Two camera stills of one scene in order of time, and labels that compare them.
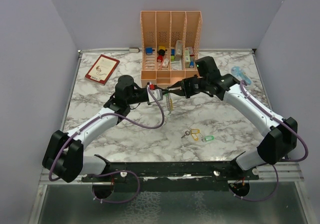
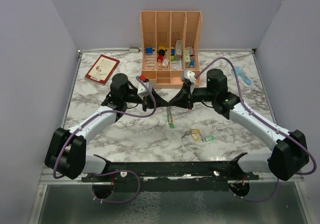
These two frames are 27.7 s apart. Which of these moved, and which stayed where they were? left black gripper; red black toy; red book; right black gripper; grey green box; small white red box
Moved: left black gripper; right black gripper
Stayed: grey green box; red book; small white red box; red black toy
